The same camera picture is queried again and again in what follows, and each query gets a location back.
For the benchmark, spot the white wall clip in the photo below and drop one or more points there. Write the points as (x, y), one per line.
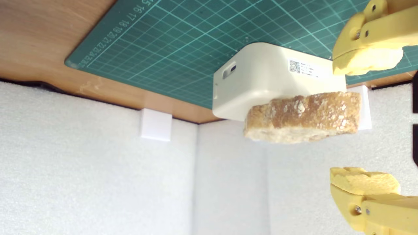
(365, 107)
(156, 124)

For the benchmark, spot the brown bread slice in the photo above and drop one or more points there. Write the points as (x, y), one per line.
(303, 117)

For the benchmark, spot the white rounded block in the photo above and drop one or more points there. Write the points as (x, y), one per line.
(261, 78)

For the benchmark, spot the green cutting mat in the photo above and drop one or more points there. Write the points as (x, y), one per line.
(196, 42)

